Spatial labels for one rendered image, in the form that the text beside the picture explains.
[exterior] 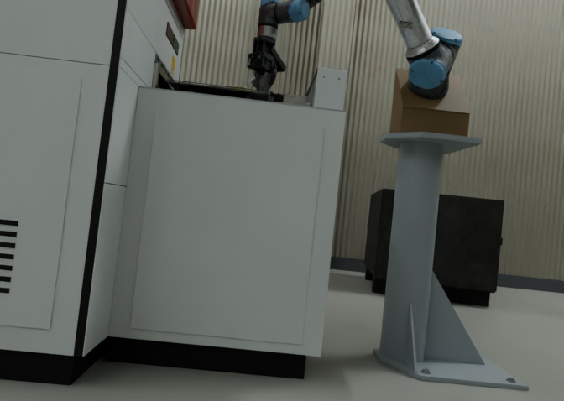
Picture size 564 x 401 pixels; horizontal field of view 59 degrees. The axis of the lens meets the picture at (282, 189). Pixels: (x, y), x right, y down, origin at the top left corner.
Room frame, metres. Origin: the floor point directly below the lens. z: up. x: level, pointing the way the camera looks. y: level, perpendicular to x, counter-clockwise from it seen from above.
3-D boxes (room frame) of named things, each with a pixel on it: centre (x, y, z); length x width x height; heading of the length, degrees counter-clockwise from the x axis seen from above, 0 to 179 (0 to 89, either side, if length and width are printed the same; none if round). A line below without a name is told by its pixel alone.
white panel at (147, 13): (1.66, 0.48, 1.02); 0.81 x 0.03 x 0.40; 3
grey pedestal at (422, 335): (1.85, -0.61, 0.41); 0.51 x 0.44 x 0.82; 92
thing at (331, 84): (1.81, -0.11, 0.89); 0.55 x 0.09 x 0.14; 3
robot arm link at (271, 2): (1.80, 0.11, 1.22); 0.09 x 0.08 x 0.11; 57
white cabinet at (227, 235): (1.95, 0.16, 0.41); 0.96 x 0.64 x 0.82; 3
